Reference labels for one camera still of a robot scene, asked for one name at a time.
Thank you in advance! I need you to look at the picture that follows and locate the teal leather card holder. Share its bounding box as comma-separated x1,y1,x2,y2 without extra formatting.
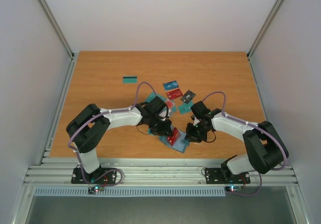
158,131,190,153

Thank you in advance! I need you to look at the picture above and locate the teal card black stripe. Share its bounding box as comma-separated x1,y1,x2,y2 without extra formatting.
122,76,137,84

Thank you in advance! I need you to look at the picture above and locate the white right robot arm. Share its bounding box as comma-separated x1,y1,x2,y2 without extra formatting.
185,101,289,182

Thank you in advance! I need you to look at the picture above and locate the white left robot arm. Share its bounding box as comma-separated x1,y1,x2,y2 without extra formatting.
66,96,174,183

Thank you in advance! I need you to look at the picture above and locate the white card red circle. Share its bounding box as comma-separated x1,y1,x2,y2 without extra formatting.
165,99,177,114

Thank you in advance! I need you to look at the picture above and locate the teal card right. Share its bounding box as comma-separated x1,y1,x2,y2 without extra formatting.
178,102,193,115

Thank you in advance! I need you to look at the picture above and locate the teal card under pile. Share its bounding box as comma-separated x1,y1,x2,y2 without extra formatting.
145,92,166,102

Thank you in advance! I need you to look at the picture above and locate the black VIP card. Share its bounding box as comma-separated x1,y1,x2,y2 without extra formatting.
180,90,196,104

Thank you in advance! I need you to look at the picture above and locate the blue card top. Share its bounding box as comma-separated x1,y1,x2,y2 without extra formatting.
163,80,179,91

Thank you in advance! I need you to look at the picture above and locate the right controller board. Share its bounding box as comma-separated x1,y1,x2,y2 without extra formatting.
225,185,244,192

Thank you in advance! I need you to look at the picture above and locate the controller board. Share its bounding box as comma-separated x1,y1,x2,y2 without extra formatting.
87,186,104,194
225,185,244,192

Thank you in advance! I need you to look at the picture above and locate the left controller board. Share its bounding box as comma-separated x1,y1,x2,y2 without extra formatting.
87,186,104,194

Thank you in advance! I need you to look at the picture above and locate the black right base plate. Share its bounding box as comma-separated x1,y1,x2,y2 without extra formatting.
201,167,251,184

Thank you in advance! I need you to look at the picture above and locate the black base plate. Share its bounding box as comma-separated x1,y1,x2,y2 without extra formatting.
71,167,117,185
201,167,251,184

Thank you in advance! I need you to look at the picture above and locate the grey slotted cable duct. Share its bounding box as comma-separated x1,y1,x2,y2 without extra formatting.
34,186,226,197

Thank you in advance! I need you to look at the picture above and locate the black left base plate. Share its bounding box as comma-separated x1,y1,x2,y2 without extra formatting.
71,167,117,185

